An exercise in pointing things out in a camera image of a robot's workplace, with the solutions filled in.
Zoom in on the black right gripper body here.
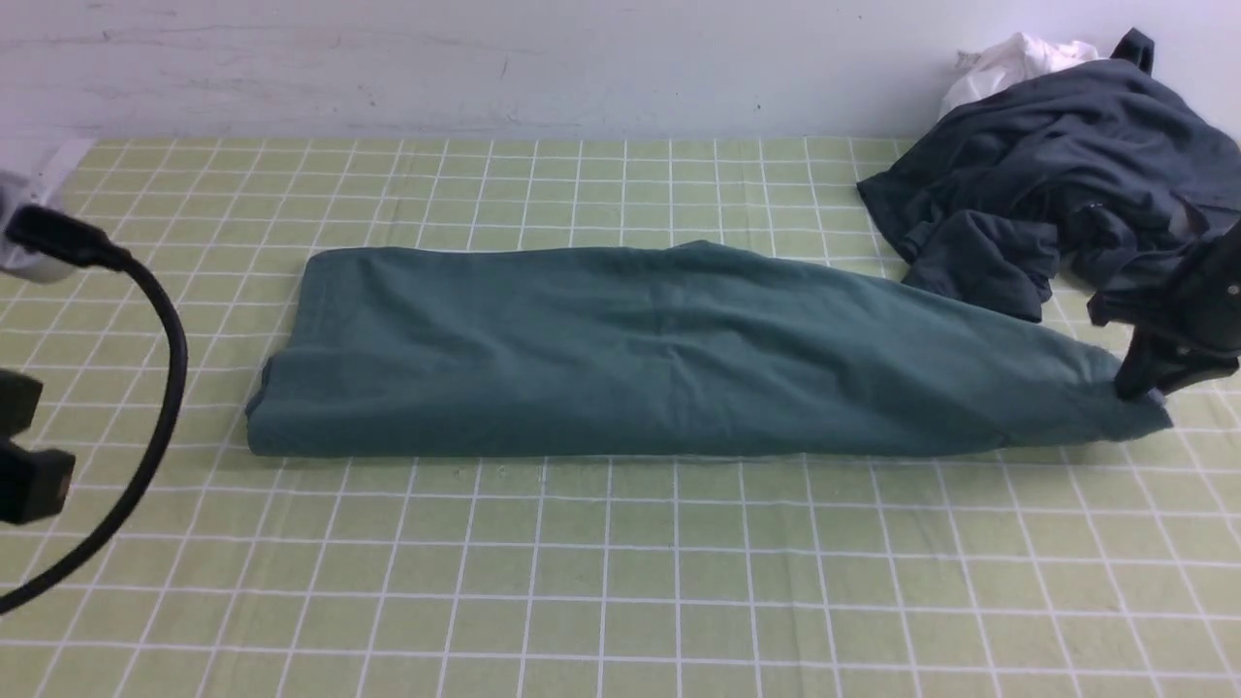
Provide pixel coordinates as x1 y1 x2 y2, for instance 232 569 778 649
1087 225 1240 401

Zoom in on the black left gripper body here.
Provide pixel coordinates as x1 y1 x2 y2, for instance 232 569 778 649
1 373 77 525

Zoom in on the green long-sleeved shirt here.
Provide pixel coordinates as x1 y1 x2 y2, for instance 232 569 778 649
244 241 1173 460

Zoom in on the dark grey crumpled garment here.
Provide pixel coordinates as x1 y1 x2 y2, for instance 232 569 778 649
858 30 1240 322

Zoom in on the green checkered tablecloth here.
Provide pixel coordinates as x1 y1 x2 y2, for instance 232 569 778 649
1 137 1240 697

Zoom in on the white crumpled cloth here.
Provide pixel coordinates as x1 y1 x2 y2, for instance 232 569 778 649
939 34 1102 118

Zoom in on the black left camera cable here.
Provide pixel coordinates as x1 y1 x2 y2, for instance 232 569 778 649
0 206 189 614

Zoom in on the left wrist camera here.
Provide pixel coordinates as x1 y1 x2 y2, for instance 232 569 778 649
1 169 74 284

